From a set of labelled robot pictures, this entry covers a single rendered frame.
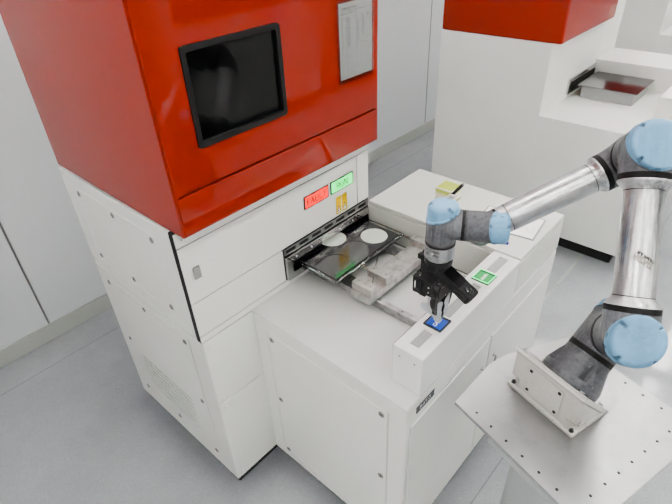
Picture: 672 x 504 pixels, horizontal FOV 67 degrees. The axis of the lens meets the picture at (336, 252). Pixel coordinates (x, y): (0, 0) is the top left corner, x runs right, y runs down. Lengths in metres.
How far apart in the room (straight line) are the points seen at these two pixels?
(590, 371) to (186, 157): 1.10
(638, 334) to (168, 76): 1.15
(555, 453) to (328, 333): 0.70
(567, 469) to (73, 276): 2.55
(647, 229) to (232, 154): 0.99
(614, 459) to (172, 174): 1.24
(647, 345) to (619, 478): 0.33
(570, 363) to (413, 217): 0.79
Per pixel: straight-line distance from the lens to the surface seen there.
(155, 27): 1.22
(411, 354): 1.36
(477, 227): 1.23
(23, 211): 2.89
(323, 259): 1.78
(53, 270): 3.06
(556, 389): 1.40
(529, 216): 1.37
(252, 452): 2.18
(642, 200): 1.29
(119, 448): 2.57
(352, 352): 1.55
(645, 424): 1.56
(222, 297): 1.62
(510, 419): 1.45
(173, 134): 1.27
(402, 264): 1.78
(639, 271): 1.28
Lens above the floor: 1.94
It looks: 35 degrees down
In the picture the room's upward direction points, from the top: 3 degrees counter-clockwise
